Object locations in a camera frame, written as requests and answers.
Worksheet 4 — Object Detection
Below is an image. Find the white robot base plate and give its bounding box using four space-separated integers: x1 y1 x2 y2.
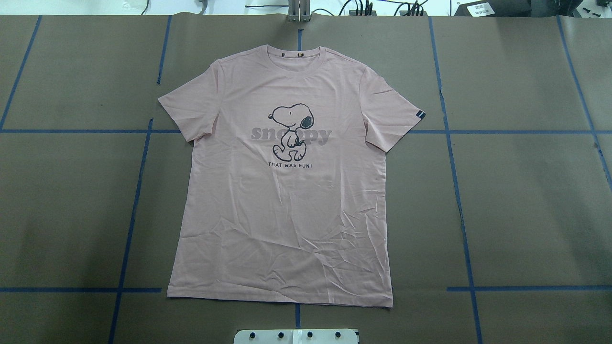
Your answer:
233 328 361 344

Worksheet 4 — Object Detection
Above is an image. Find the black device with label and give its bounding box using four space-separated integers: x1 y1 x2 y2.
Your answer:
452 0 532 18

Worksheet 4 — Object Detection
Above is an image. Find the pink Snoopy t-shirt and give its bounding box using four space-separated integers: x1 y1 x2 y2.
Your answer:
159 45 424 308

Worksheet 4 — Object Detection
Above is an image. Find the grey aluminium camera post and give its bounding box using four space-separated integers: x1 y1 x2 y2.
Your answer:
288 0 312 22

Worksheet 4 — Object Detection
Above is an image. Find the black cable bundle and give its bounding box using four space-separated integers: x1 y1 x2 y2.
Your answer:
338 0 429 17

